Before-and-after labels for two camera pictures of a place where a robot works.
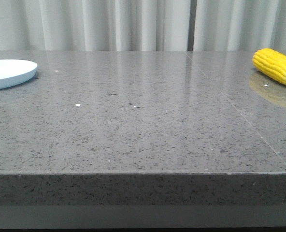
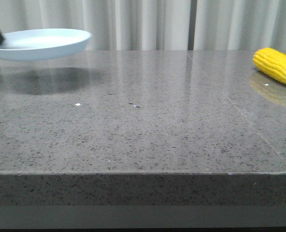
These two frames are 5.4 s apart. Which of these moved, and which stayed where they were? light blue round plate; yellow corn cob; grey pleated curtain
Moved: light blue round plate
Stayed: yellow corn cob; grey pleated curtain
